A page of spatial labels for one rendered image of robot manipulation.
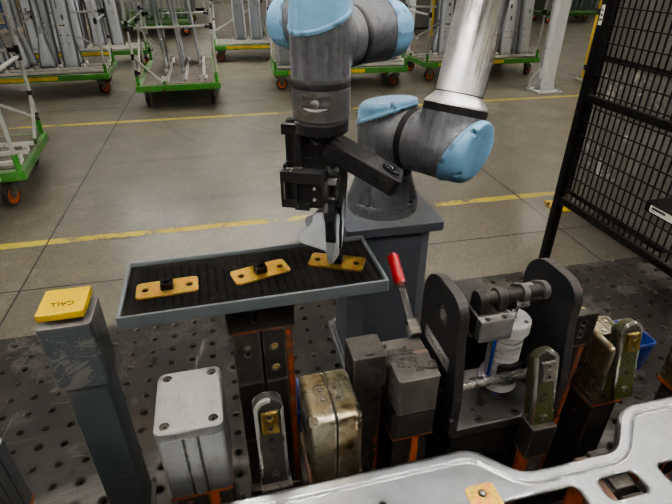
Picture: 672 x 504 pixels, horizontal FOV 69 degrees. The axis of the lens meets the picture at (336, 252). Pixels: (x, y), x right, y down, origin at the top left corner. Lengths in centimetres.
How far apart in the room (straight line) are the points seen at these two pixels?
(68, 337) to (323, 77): 48
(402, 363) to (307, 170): 30
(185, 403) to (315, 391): 16
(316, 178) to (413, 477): 40
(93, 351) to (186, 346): 60
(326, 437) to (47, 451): 72
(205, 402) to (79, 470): 57
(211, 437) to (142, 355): 76
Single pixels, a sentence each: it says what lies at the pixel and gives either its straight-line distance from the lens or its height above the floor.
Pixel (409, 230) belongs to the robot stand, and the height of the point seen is 109.
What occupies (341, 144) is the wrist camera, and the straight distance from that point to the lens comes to 66.
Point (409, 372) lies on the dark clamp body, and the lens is 69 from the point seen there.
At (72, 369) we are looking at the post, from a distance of 79.
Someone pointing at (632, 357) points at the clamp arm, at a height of 105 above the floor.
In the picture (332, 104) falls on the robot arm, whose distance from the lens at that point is 62.
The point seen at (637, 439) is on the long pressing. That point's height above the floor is 100.
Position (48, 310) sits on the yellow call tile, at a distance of 75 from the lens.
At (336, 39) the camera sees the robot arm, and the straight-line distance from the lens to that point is 61.
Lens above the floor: 156
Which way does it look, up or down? 31 degrees down
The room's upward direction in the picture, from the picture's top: straight up
